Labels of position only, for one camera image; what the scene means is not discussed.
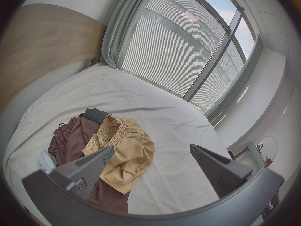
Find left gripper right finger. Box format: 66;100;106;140
190;144;254;200

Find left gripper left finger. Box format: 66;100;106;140
50;146;115;200

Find tan shorts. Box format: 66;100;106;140
82;114;156;195

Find bed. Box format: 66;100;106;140
0;4;235;215

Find brown knit garment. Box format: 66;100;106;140
48;117;130;215

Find white small table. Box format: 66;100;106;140
247;139;274;170

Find white garment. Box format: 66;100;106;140
38;149;57;174

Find black garment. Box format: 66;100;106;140
79;108;111;125

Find window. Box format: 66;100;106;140
121;0;257;113

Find grey-green curtain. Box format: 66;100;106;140
100;0;163;69

